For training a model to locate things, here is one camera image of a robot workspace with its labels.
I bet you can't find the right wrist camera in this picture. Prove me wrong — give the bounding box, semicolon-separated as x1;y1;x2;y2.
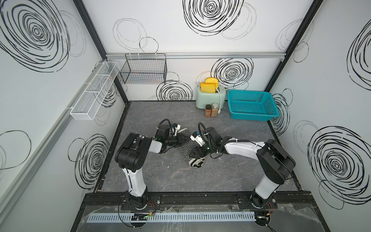
190;131;205;147

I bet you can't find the yellow toast slice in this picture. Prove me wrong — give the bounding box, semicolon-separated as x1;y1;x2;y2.
200;83;217;93
205;77;219;88

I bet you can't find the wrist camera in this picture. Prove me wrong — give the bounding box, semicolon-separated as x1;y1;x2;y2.
190;131;205;147
171;123;181;136

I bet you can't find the white toaster cable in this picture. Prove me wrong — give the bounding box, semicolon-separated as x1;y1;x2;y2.
215;87;223;114

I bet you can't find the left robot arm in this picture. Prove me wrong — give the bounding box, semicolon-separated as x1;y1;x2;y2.
115;119;189;210

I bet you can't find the dark lid spice jar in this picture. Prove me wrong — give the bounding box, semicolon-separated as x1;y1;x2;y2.
205;104;212;118

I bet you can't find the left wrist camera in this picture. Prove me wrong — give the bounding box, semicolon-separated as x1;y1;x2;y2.
171;123;181;136

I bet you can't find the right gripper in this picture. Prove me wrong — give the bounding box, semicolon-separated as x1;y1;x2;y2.
188;142;215;159

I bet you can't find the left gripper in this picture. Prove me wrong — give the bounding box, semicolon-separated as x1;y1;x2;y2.
164;133;189;148

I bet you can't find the teal plastic basket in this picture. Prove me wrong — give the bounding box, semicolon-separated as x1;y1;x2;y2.
227;90;280;121

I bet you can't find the rear yellow toast slice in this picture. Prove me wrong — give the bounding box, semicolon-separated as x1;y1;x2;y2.
205;77;219;88

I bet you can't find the silver lid spice jar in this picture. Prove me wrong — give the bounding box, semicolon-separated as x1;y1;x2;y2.
211;103;219;117

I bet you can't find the white wire wall shelf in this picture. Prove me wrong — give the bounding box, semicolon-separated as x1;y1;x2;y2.
70;61;119;120

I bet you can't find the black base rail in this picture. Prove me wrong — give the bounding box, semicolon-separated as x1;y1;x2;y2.
80;191;314;210

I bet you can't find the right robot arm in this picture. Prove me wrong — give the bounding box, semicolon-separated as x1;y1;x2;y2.
190;123;296;208

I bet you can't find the black wire wall basket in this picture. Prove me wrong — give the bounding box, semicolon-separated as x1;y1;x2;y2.
120;53;167;85

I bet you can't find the front yellow toast slice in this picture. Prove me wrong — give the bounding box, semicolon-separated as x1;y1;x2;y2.
200;83;217;93

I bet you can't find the grey slotted cable duct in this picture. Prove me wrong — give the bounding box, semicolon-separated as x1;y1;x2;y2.
87;212;256;223

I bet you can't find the mint green toaster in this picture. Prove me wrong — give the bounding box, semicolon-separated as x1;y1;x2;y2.
196;86;226;109

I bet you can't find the black white knitted scarf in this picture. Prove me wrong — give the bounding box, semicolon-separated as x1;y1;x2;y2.
177;128;204;168

